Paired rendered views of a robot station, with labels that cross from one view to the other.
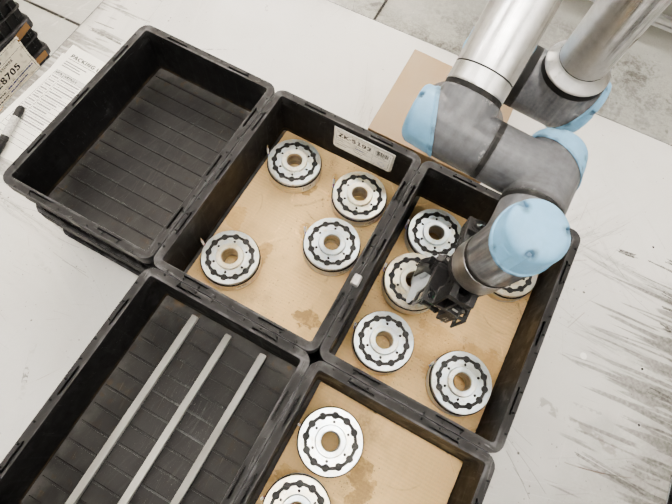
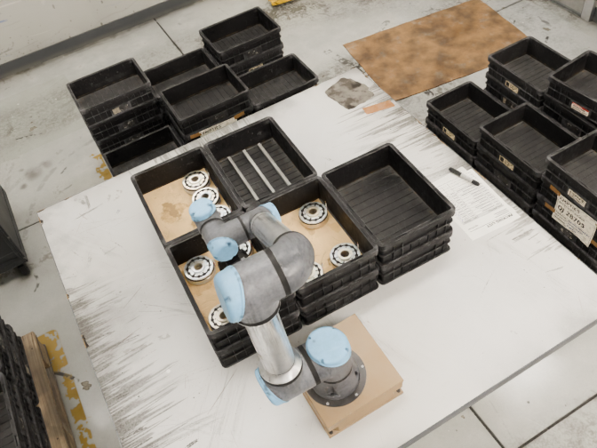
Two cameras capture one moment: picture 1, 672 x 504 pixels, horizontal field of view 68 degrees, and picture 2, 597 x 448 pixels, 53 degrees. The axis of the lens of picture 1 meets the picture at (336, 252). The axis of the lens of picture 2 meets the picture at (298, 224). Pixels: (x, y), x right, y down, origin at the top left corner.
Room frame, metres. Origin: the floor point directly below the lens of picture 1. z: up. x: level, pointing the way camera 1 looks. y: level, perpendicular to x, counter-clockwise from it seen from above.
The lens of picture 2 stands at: (1.32, -0.76, 2.45)
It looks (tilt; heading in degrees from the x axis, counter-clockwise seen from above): 50 degrees down; 140
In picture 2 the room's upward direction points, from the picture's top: 11 degrees counter-clockwise
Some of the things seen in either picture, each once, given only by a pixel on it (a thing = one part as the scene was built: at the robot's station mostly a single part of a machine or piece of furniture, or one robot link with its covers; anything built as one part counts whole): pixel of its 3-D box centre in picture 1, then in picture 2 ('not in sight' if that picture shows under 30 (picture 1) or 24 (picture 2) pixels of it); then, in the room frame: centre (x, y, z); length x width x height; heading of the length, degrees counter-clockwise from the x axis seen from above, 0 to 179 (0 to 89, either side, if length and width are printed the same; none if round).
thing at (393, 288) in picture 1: (413, 280); not in sight; (0.29, -0.14, 0.88); 0.10 x 0.10 x 0.01
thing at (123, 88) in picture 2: not in sight; (122, 115); (-1.41, 0.37, 0.37); 0.40 x 0.30 x 0.45; 72
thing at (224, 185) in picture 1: (295, 222); (311, 240); (0.36, 0.08, 0.87); 0.40 x 0.30 x 0.11; 160
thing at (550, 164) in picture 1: (532, 172); (224, 237); (0.34, -0.22, 1.17); 0.11 x 0.11 x 0.08; 69
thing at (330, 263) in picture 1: (331, 243); not in sight; (0.34, 0.01, 0.86); 0.10 x 0.10 x 0.01
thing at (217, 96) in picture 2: not in sight; (212, 124); (-0.90, 0.63, 0.37); 0.40 x 0.30 x 0.45; 72
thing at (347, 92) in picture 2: not in sight; (348, 91); (-0.17, 0.93, 0.71); 0.22 x 0.19 x 0.01; 162
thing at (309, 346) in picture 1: (295, 209); (309, 230); (0.36, 0.08, 0.92); 0.40 x 0.30 x 0.02; 160
